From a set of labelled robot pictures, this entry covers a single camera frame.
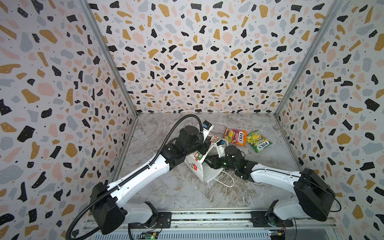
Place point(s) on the aluminium corner post right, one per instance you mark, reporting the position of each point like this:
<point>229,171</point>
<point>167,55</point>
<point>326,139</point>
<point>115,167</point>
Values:
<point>335,7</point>

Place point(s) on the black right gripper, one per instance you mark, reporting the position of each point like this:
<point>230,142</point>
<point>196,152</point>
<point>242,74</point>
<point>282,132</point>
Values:
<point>214,162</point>

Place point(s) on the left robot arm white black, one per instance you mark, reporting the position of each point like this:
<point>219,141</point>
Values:
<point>114,210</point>

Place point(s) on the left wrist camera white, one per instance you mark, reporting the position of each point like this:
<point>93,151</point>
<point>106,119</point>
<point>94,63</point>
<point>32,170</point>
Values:
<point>207,127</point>

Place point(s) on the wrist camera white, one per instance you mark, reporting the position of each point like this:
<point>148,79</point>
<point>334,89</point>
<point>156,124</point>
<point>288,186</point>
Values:
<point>207,127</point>
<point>221,146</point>

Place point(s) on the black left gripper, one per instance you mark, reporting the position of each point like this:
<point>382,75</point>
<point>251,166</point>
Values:
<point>205,145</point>

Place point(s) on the white paper bag floral print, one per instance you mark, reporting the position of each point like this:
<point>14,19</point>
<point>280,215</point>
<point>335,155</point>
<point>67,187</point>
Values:
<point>197,162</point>

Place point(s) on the aluminium corner post left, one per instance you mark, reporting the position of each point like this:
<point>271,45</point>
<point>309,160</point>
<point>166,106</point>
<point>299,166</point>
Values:
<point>84,6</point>

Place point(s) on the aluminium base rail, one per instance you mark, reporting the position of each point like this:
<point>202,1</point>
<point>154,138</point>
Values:
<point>223,224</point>

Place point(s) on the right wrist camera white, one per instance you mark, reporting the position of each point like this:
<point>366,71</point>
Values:
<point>221,146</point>

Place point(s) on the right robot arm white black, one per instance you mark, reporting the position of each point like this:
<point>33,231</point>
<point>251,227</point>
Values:
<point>311,196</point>

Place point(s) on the green Fox's candy bag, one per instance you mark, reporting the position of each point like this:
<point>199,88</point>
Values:
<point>258,141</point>

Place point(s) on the aluminium corner post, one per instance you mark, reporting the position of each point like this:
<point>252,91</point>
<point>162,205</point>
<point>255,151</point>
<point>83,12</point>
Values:
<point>335,7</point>
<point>84,6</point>

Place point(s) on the orange pink Fox's candy bag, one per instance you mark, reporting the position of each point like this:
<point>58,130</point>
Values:
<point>237,137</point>

